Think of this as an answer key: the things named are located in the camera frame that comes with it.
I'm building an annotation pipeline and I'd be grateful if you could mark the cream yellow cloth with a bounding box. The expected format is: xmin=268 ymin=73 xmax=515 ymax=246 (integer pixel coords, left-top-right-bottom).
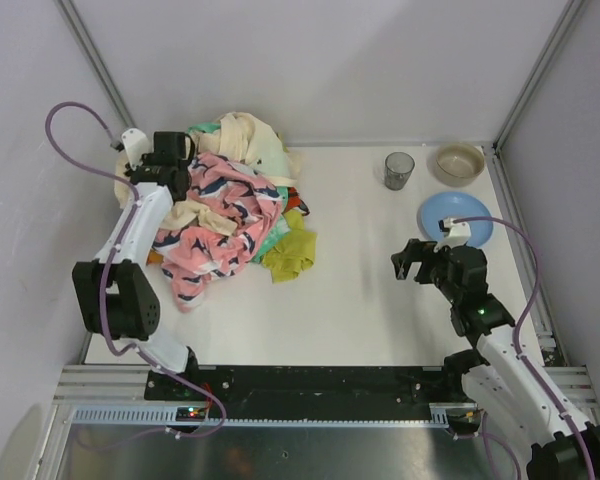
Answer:
xmin=113 ymin=111 xmax=305 ymax=236

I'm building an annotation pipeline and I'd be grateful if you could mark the pink patterned cloth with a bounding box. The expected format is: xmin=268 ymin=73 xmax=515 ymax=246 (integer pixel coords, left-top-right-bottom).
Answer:
xmin=152 ymin=153 xmax=283 ymax=312

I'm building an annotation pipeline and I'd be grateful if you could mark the yellow green cloth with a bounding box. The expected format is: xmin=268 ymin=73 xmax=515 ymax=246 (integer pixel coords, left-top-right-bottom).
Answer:
xmin=261 ymin=210 xmax=317 ymax=284

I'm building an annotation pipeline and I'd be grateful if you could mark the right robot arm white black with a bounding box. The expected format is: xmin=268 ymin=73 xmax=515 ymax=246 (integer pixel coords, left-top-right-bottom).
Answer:
xmin=391 ymin=239 xmax=600 ymax=479

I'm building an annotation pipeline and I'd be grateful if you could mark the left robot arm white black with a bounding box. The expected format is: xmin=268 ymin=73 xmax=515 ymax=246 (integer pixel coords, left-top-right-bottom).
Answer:
xmin=72 ymin=128 xmax=197 ymax=374

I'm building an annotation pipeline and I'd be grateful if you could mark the orange black patterned cloth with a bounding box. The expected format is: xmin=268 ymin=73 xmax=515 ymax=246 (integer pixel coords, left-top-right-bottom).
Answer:
xmin=278 ymin=187 xmax=310 ymax=216

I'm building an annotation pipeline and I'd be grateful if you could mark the mint green cloth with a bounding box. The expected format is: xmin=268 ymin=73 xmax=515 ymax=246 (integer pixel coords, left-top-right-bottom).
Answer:
xmin=194 ymin=148 xmax=289 ymax=263

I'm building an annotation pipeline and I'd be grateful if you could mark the light blue plate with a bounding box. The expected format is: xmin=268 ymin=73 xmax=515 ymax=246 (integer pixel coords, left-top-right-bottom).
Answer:
xmin=417 ymin=191 xmax=493 ymax=248

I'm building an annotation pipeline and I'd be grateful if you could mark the dark glass cup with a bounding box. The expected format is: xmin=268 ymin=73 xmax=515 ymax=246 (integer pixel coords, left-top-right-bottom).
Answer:
xmin=384 ymin=152 xmax=415 ymax=191

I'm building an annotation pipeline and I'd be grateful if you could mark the beige ceramic bowl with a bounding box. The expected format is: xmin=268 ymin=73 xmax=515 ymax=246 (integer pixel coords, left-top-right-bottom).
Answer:
xmin=433 ymin=143 xmax=486 ymax=187

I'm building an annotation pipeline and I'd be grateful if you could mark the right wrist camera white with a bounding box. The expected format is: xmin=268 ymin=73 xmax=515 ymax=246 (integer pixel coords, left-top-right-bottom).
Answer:
xmin=434 ymin=217 xmax=471 ymax=252

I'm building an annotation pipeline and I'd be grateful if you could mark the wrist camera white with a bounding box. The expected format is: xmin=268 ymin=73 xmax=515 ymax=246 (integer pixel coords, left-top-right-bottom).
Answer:
xmin=115 ymin=128 xmax=151 ymax=177
xmin=434 ymin=217 xmax=471 ymax=252

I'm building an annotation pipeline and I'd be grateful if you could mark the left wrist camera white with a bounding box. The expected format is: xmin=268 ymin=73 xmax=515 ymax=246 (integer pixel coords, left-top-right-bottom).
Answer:
xmin=115 ymin=128 xmax=151 ymax=177

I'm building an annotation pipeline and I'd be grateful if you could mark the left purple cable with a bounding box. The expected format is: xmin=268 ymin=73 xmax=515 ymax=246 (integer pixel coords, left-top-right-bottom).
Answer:
xmin=45 ymin=101 xmax=229 ymax=449

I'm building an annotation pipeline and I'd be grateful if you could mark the grey cable duct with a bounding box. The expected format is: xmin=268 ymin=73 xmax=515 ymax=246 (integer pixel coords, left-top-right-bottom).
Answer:
xmin=73 ymin=403 xmax=476 ymax=428

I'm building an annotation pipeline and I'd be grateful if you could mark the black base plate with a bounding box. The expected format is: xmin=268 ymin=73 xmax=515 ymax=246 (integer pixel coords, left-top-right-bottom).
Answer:
xmin=144 ymin=364 xmax=476 ymax=421

